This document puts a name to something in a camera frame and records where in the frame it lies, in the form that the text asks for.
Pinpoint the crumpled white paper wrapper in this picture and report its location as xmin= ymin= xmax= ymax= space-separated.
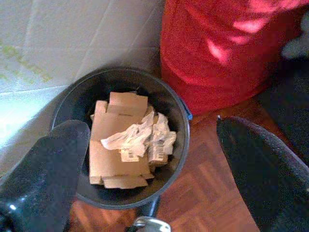
xmin=100 ymin=106 xmax=155 ymax=162
xmin=147 ymin=112 xmax=178 ymax=166

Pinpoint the black round waste bin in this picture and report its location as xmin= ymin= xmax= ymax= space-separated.
xmin=49 ymin=67 xmax=191 ymax=210

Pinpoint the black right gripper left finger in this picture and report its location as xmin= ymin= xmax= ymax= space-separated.
xmin=0 ymin=119 xmax=89 ymax=232

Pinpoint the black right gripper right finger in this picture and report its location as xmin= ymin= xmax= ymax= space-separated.
xmin=216 ymin=116 xmax=309 ymax=232

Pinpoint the flattened brown cardboard box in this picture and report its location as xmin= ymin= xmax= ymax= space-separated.
xmin=88 ymin=91 xmax=155 ymax=189

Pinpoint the red cushion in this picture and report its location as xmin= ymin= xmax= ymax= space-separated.
xmin=160 ymin=0 xmax=309 ymax=117

